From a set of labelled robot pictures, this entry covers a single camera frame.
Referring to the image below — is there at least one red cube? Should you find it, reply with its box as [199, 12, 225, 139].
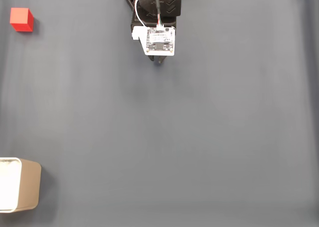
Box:
[9, 7, 35, 32]

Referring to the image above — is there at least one beige box white interior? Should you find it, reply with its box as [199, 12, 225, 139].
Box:
[0, 157, 42, 214]

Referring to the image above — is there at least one grey table mat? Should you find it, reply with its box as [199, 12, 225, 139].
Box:
[0, 0, 319, 227]

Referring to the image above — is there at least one black camera cable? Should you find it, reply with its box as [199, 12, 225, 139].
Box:
[152, 0, 164, 28]

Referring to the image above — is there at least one red white black servo wire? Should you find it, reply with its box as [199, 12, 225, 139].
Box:
[134, 0, 170, 28]

